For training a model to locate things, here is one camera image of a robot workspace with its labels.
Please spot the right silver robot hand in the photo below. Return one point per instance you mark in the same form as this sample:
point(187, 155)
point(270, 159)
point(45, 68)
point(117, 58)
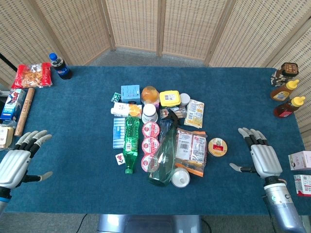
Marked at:
point(266, 161)

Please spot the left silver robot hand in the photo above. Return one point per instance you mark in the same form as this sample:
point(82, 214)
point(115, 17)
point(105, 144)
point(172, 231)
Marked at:
point(13, 162)

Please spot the white paper cup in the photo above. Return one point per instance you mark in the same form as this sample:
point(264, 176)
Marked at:
point(149, 114)

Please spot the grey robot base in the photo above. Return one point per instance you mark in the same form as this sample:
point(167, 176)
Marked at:
point(148, 224)

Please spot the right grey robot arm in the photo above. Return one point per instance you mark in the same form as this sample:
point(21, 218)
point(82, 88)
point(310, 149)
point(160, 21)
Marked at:
point(281, 206)

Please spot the white round lid container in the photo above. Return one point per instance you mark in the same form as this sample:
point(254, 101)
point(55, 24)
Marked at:
point(181, 178)

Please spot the red lid yogurt cup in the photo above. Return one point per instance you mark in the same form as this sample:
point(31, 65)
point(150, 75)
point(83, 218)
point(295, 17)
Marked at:
point(145, 163)
point(150, 145)
point(150, 130)

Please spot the orange jelly cup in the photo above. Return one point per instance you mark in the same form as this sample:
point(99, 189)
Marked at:
point(150, 94)

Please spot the yellow wrapped package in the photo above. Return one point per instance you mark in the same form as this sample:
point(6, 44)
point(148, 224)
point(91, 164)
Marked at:
point(6, 136)

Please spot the pink white box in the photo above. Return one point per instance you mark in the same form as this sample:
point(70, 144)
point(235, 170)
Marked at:
point(301, 160)

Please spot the red white box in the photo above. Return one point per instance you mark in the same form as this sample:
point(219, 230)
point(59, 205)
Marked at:
point(303, 184)

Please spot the round gold red tin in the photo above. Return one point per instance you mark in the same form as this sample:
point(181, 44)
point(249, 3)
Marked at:
point(217, 146)

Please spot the brown cardboard roll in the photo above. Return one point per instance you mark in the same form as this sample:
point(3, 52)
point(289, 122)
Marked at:
point(25, 111)

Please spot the blue spider-man box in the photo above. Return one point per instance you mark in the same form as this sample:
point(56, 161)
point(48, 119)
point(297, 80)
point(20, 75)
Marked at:
point(13, 103)

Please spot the honey bottle yellow label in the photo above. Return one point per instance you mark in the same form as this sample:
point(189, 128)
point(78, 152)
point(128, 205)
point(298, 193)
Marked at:
point(283, 92)

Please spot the brown barcode snack packet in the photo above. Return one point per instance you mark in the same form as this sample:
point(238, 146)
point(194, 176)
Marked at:
point(192, 148)

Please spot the blue table cloth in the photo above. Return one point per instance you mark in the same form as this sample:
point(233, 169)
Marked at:
point(85, 136)

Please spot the white yellow snack sachet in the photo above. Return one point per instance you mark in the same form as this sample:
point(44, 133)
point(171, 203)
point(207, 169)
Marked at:
point(194, 114)

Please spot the red snack bag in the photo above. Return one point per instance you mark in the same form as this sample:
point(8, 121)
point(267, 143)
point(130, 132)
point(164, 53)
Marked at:
point(32, 76)

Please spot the dark jar brown lid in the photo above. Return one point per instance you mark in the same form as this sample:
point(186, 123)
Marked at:
point(284, 72)

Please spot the small brown snack packet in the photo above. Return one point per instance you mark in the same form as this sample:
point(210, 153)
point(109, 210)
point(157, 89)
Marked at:
point(181, 112)

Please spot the clear green spray bottle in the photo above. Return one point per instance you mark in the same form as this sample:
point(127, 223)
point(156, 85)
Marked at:
point(165, 157)

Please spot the cola bottle blue cap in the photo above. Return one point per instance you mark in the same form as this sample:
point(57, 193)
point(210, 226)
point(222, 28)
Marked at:
point(62, 69)

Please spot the white mahjong tile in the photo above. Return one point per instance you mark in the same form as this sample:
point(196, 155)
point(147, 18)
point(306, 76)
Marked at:
point(119, 159)

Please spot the dark blue foil packet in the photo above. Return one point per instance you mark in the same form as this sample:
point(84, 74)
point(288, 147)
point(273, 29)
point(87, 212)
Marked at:
point(163, 129)

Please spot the blue blister pack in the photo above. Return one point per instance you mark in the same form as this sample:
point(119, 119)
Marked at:
point(119, 133)

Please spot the yellow lunch box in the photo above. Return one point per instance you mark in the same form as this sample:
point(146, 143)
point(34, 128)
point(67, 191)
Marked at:
point(170, 98)

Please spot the green plastic bottle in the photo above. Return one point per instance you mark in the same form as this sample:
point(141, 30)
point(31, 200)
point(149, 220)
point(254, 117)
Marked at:
point(131, 143)

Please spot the small green packet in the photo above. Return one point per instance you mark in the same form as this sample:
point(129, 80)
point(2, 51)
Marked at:
point(115, 97)

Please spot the white orange juice carton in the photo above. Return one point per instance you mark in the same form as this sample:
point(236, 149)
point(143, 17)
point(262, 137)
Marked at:
point(124, 109)

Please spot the light blue box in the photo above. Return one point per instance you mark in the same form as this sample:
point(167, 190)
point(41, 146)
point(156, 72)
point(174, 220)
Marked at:
point(130, 93)

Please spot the wicker folding screen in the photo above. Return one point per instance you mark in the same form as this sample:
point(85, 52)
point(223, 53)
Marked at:
point(136, 24)

